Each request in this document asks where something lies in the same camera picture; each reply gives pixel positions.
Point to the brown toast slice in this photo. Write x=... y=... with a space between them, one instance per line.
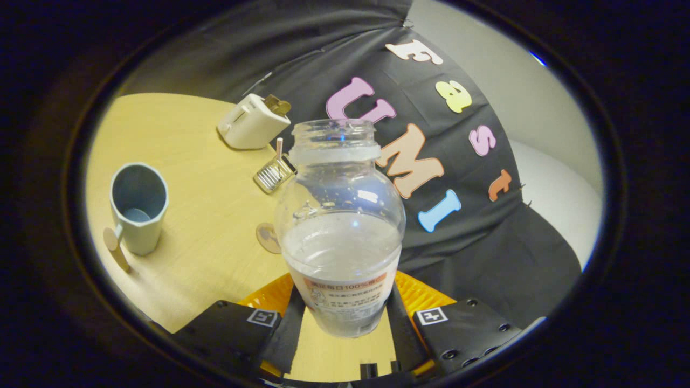
x=278 y=104

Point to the clear plastic juice bottle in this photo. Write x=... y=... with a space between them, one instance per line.
x=339 y=242

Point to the wooden table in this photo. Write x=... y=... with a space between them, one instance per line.
x=205 y=215

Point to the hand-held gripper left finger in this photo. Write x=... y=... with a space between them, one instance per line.
x=285 y=339

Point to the round brown coaster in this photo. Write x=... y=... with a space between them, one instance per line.
x=267 y=237

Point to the cream white toaster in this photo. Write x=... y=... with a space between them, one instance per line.
x=250 y=124

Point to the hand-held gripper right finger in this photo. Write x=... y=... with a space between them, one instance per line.
x=401 y=334

